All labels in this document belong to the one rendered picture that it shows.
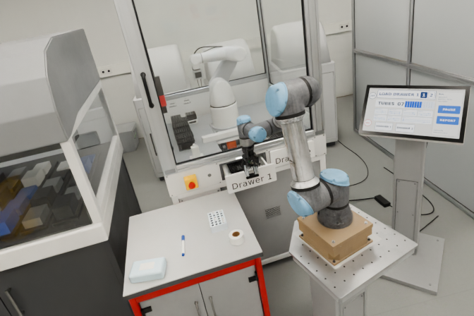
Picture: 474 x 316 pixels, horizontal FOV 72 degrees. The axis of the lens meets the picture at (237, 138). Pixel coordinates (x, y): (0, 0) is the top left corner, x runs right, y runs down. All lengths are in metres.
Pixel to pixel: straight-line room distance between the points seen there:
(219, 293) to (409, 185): 1.32
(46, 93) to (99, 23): 3.58
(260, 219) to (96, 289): 1.05
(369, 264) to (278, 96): 0.77
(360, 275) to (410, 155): 0.96
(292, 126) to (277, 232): 1.25
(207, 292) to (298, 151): 0.81
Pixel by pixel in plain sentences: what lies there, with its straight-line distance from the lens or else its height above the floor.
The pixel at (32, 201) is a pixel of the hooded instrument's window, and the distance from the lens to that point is 1.78.
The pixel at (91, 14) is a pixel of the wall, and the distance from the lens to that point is 5.12.
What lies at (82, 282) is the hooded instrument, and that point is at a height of 0.53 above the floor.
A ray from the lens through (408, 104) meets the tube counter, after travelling 2.07.
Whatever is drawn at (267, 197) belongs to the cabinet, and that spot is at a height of 0.59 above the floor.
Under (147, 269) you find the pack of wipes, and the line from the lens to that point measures 1.57.
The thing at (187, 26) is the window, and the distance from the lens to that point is 1.74.
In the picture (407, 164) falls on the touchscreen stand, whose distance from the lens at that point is 2.22.
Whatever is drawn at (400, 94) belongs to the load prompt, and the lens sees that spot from 2.10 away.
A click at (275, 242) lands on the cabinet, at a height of 0.22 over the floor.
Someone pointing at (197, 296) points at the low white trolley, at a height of 0.59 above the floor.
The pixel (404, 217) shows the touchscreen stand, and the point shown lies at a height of 0.34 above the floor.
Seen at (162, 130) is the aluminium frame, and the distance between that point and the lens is 1.82.
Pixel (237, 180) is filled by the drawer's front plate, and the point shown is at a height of 0.89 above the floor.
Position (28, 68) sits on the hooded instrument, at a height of 1.68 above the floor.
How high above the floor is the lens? 1.82
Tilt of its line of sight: 23 degrees down
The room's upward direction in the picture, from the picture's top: 10 degrees counter-clockwise
